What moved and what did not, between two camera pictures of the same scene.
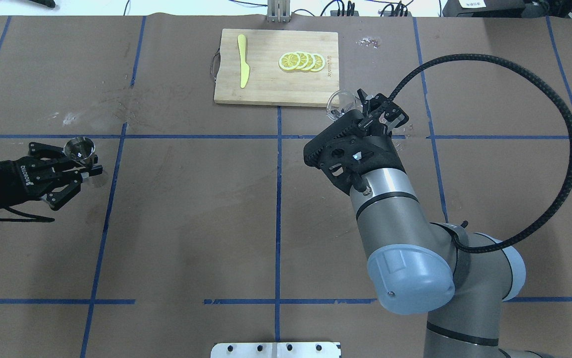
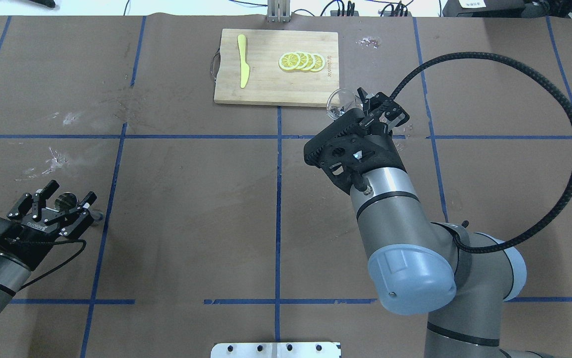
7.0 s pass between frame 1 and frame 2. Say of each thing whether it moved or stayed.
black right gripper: stayed
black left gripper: moved
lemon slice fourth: stayed
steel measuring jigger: moved
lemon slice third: stayed
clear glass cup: stayed
